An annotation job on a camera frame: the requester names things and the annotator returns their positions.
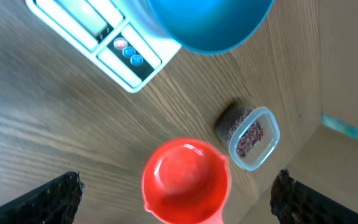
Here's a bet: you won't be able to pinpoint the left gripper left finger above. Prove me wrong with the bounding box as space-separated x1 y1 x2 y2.
0 171 85 224

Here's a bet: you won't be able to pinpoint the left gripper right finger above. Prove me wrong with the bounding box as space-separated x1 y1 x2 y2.
270 169 358 224

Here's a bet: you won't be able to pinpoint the red measuring scoop blue handle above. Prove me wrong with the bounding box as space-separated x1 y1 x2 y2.
141 138 232 224

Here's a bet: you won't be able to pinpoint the white digital kitchen scale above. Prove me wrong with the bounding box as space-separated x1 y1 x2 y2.
25 0 181 93

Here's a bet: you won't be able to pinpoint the blue metal bowl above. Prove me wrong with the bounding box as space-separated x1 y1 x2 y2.
148 0 274 55

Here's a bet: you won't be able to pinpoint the clear plastic container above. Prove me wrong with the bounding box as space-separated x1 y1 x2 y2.
214 102 280 172

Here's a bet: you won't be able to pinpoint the red beans in container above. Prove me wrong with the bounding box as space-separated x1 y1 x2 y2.
227 108 264 158

